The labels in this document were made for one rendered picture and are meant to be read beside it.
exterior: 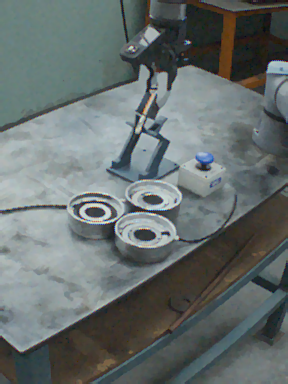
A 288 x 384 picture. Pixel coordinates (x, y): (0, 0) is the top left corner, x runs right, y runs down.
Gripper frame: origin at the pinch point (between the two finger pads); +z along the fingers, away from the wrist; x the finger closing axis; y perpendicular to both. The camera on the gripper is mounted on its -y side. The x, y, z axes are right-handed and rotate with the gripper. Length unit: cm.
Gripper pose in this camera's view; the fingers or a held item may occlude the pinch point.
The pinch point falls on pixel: (151, 101)
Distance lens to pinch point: 135.2
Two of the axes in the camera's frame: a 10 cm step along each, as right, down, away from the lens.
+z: -0.9, 8.5, 5.2
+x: -7.8, -3.9, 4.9
